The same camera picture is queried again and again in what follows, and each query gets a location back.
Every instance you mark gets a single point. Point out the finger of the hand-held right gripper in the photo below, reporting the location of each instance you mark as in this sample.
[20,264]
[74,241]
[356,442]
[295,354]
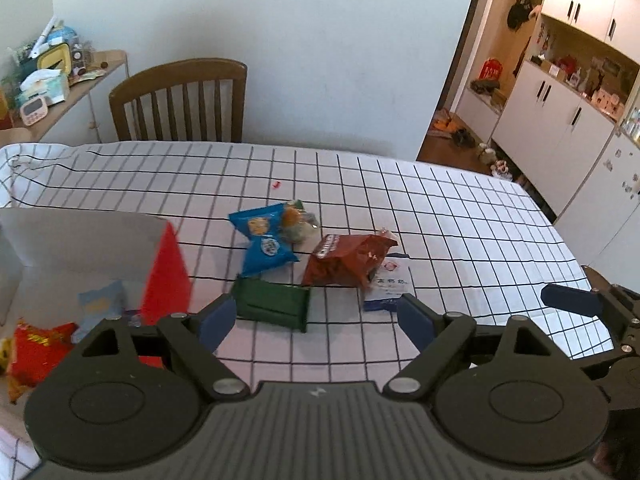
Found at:
[570,299]

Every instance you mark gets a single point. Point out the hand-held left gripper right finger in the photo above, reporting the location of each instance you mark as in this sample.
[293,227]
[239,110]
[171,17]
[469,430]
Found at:
[420,320]

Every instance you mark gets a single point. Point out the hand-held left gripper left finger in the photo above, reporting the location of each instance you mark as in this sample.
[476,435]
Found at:
[217,322]

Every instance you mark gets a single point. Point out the white printed packet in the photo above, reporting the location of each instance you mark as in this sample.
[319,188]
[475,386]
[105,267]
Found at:
[391,286]

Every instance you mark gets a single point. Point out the green snack packet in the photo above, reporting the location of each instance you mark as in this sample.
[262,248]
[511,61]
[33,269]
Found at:
[270,301]

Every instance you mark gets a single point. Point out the red cardboard box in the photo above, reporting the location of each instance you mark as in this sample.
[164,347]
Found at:
[167,280]

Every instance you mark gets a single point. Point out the blue cookie packet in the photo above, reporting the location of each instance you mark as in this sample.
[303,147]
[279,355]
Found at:
[267,254]
[257,221]

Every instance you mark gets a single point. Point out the dark red chips bag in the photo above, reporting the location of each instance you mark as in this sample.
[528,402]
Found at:
[345,260]

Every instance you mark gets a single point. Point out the light blue packet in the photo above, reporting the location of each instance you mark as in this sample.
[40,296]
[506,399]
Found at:
[102,305]

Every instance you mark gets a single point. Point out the clear mixed snack packet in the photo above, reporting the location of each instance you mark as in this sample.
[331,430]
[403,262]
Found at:
[296,221]

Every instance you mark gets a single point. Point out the red puffed snack bag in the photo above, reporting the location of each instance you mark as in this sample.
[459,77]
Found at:
[37,350]

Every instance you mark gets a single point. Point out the brown wooden chair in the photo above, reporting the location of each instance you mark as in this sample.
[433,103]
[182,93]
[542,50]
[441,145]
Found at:
[595,275]
[175,72]

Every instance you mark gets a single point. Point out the checked tablecloth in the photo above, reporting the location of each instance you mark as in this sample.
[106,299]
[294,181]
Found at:
[425,210]

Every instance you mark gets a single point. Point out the white cabinet unit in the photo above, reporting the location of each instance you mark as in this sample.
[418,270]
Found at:
[555,110]

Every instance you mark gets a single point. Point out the orange slippers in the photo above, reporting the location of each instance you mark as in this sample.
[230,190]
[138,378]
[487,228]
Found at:
[446,124]

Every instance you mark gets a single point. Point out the red decoration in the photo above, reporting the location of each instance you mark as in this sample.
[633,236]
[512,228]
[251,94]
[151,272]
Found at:
[490,68]

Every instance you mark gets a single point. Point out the loose papers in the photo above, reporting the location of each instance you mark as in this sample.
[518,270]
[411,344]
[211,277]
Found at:
[90,76]

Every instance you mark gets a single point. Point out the white kitchen timer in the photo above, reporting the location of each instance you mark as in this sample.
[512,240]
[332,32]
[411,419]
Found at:
[32,111]

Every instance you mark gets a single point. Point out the wooden sideboard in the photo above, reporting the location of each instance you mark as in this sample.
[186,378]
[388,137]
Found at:
[116,57]

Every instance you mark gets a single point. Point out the black hanging bag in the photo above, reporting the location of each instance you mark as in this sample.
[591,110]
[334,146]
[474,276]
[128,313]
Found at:
[520,11]

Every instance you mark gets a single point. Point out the tissue pack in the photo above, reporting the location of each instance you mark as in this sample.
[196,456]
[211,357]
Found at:
[42,86]

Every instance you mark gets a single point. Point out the clear organizer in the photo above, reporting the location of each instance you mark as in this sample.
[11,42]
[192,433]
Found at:
[81,58]

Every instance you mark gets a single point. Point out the yellow storage box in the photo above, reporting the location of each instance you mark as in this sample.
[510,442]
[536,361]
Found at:
[55,58]

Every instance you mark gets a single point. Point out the white tube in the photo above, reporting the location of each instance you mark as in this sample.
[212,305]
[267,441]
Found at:
[42,36]

